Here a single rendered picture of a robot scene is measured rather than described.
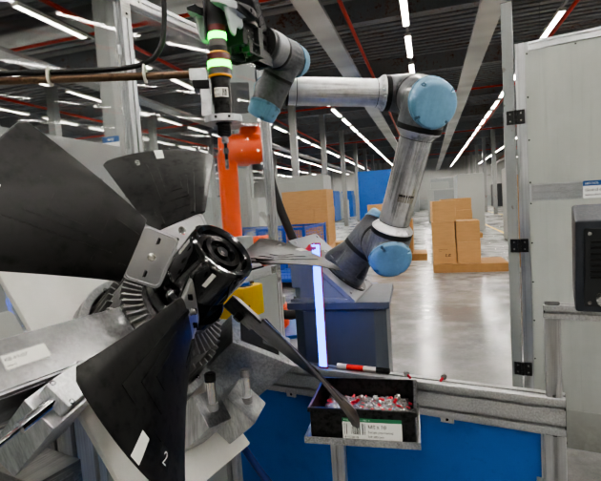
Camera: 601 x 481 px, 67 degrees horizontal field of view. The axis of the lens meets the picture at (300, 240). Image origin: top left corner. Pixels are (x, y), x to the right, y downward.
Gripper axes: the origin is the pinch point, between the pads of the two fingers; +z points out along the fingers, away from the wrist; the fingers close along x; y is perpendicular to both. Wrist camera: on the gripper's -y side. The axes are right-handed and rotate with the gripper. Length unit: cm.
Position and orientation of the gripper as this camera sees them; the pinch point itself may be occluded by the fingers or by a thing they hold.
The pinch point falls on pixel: (202, 2)
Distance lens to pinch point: 93.0
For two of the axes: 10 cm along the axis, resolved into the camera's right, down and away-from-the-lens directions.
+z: -4.8, 1.0, -8.7
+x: -8.8, 0.2, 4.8
